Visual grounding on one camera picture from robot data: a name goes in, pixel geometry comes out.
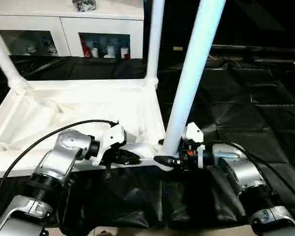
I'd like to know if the blue white patterned jar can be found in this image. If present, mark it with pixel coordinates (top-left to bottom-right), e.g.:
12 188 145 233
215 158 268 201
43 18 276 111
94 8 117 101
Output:
72 0 97 12

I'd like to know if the white glass door cabinet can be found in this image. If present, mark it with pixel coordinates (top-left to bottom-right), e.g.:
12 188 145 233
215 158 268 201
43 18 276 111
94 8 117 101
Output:
0 0 145 59

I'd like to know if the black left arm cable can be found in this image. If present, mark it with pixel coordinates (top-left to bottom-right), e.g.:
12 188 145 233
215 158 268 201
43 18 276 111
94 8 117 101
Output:
0 119 120 217

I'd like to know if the dark cabinet with gold label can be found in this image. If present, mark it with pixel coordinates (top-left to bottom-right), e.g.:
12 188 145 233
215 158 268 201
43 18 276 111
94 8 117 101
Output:
162 0 212 72

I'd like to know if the red bottle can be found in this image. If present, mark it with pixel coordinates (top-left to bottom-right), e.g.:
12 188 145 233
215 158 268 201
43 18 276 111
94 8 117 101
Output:
81 38 91 59

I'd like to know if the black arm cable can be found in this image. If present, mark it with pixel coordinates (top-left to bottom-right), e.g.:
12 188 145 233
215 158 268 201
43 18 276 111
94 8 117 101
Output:
0 119 120 217
199 140 295 205

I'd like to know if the black mat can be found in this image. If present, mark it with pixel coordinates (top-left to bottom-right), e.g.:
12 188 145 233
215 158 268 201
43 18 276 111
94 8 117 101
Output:
0 55 295 234

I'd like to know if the white plastic table top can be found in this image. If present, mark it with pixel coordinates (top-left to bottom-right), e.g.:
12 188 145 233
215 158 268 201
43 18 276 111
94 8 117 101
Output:
0 78 175 179

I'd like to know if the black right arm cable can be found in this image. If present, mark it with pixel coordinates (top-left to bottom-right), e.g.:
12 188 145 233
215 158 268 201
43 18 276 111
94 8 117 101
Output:
199 140 295 205

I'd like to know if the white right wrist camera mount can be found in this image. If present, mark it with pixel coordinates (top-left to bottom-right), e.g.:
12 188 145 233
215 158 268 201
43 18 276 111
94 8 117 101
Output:
184 122 207 169

